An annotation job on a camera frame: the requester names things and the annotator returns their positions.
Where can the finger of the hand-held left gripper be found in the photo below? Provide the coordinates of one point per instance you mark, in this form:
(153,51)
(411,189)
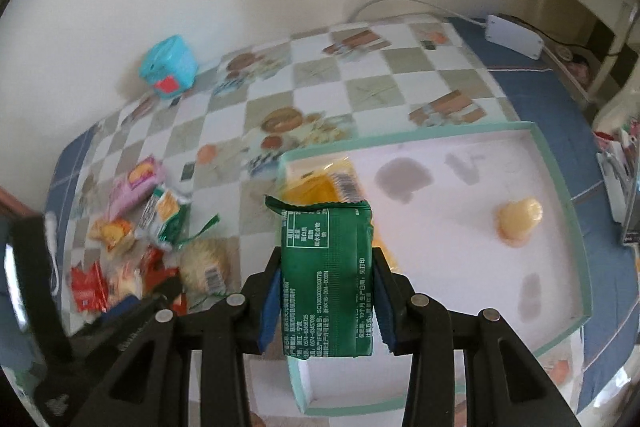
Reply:
(125,305)
(167,292)

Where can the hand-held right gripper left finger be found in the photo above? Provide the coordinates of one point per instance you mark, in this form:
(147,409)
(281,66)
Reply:
(267,312)

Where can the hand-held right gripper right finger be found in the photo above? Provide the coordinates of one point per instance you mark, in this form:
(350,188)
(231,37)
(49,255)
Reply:
(385,312)

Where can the white tray with teal rim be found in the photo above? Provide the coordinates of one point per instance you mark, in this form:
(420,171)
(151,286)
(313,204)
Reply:
(450,232)

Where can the red orange snack packet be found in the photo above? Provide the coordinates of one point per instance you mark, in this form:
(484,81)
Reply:
(157,264)

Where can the round pastry clear packet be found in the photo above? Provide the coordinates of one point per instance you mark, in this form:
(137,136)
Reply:
(202,264)

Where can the orange bread snack packet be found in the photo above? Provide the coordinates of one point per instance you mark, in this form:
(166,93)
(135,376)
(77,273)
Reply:
(112,232)

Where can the green white snack packet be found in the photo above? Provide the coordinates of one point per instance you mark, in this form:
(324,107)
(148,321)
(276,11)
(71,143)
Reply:
(165,212)

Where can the pink snack packet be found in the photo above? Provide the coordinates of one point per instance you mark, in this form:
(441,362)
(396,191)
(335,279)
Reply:
(132,187)

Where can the yellow snack packet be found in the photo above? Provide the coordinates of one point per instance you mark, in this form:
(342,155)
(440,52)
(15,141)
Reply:
(312,189)

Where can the round yellow jelly snack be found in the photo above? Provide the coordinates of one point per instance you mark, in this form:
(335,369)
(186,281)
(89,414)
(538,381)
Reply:
(517,222)

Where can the teal toy box red label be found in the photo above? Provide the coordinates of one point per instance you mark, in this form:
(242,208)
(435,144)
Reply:
(170,62)

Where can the checkered printed tablecloth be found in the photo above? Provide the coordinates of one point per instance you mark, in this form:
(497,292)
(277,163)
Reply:
(325,72)

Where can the white red printed packages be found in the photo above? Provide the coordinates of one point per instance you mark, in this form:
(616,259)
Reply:
(617,167)

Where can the white power strip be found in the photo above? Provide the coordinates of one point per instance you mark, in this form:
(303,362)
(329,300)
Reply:
(512,34)

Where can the brown wooden post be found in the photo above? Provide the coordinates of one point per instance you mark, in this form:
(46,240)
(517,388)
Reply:
(15,202)

